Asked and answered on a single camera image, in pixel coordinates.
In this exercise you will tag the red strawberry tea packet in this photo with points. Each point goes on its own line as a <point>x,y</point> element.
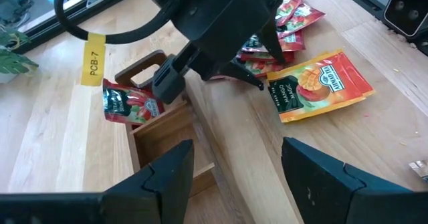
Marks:
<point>304,16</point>
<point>264,68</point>
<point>291,6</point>
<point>294,41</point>
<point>127,103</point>
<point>254,56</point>

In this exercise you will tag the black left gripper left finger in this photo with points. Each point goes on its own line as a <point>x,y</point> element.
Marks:
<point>160,184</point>

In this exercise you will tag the green potted plant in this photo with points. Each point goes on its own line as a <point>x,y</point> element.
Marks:
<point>13,61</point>

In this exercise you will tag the wooden three-slot tea box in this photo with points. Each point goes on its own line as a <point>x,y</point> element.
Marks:
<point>164,140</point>

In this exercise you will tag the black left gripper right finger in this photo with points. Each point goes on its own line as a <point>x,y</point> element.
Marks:
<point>317,184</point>

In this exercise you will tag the black stereo camera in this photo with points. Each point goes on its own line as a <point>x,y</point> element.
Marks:
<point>406,10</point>

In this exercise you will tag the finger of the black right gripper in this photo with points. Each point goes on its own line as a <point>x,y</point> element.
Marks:
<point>273,38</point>
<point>240,71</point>

